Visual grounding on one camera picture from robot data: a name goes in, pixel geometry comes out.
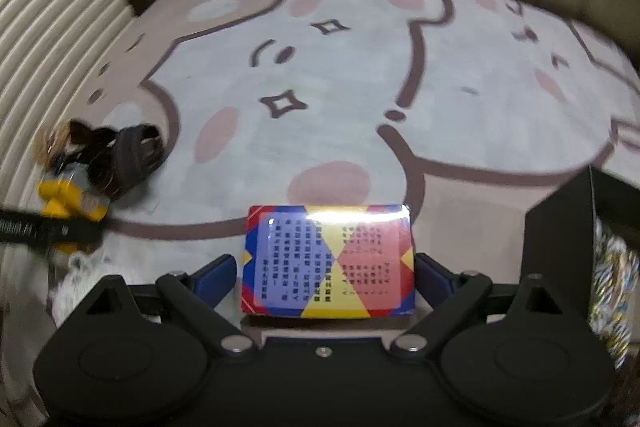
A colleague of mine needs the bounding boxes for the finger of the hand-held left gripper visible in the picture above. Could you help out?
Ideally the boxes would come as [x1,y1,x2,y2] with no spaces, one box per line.
[0,205,104,254]

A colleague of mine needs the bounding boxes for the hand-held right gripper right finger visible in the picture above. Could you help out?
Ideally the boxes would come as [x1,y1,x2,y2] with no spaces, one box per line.
[390,252,559,354]

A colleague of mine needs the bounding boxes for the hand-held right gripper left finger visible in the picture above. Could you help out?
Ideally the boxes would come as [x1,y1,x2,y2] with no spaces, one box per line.
[85,254,256,354]

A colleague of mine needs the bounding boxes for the yellow toy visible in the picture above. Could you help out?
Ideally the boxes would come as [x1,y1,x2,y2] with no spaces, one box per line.
[39,176,112,254]

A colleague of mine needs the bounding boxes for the colourful card box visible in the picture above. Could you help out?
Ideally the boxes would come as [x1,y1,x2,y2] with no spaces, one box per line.
[240,204,417,321]

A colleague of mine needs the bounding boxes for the black storage box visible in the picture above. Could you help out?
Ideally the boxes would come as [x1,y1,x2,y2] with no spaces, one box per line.
[522,164,640,375]

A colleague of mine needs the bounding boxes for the white fluffy cloth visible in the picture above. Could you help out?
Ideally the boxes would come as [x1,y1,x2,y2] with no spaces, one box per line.
[46,251,132,329]

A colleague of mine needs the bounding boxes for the shiny patterned packets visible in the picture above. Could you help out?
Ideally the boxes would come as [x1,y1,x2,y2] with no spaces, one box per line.
[587,217,640,369]

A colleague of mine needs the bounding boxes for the white ribbed cushion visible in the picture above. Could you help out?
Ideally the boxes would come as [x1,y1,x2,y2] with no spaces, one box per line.
[0,0,139,210]

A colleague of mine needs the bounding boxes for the bear printed rug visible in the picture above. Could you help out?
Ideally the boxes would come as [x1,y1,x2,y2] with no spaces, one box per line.
[87,0,640,260]

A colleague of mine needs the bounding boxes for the dark strap bundle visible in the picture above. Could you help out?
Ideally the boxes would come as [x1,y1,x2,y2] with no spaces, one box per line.
[37,119,167,200]

